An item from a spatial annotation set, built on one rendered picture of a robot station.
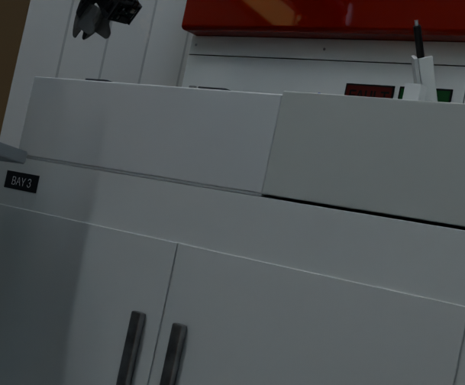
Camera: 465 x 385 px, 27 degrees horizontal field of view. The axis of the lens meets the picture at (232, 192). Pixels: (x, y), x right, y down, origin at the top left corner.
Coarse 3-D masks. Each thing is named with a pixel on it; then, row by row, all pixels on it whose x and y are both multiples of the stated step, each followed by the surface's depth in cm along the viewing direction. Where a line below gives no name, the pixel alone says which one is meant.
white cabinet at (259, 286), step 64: (0, 192) 167; (64, 192) 157; (128, 192) 147; (192, 192) 139; (0, 256) 164; (64, 256) 153; (128, 256) 144; (192, 256) 136; (256, 256) 129; (320, 256) 123; (384, 256) 117; (448, 256) 112; (0, 320) 161; (64, 320) 151; (128, 320) 142; (192, 320) 134; (256, 320) 127; (320, 320) 121; (384, 320) 115; (448, 320) 110; (0, 384) 158; (64, 384) 148; (128, 384) 139; (192, 384) 132; (256, 384) 125; (320, 384) 119; (384, 384) 114; (448, 384) 109
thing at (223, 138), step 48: (48, 96) 164; (96, 96) 156; (144, 96) 149; (192, 96) 142; (240, 96) 136; (48, 144) 161; (96, 144) 154; (144, 144) 147; (192, 144) 140; (240, 144) 135
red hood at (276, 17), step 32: (192, 0) 228; (224, 0) 221; (256, 0) 215; (288, 0) 209; (320, 0) 203; (352, 0) 198; (384, 0) 193; (416, 0) 188; (448, 0) 184; (192, 32) 230; (224, 32) 222; (256, 32) 215; (288, 32) 209; (320, 32) 203; (352, 32) 198; (384, 32) 192; (448, 32) 183
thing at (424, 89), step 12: (420, 60) 150; (432, 60) 150; (420, 72) 151; (432, 72) 151; (408, 84) 151; (420, 84) 150; (432, 84) 152; (408, 96) 151; (420, 96) 150; (432, 96) 153
